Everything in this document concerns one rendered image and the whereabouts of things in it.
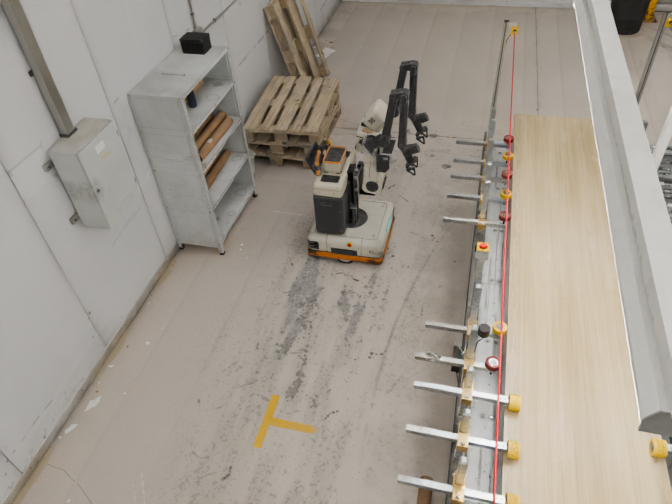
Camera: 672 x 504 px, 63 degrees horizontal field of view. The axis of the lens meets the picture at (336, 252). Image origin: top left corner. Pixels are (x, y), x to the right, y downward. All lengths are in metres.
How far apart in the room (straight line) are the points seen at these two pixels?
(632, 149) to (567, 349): 1.65
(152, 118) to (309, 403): 2.39
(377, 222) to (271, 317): 1.22
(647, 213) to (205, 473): 3.07
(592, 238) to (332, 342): 1.97
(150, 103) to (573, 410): 3.40
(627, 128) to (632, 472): 1.64
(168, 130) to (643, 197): 3.50
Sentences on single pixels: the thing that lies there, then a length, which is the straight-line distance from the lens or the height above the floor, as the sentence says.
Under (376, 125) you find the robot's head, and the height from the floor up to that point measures 1.28.
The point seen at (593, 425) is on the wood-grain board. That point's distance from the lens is 3.04.
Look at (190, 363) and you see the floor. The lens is 4.36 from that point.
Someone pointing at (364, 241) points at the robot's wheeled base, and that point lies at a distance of 4.61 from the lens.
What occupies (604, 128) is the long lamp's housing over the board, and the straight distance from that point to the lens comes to 2.09.
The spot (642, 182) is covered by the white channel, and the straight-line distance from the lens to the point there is 1.71.
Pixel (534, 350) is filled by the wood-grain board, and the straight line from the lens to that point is 3.21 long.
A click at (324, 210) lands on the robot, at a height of 0.55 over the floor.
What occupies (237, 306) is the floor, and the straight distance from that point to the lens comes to 4.62.
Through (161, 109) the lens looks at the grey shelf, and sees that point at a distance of 4.36.
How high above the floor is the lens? 3.39
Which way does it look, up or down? 43 degrees down
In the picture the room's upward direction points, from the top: 4 degrees counter-clockwise
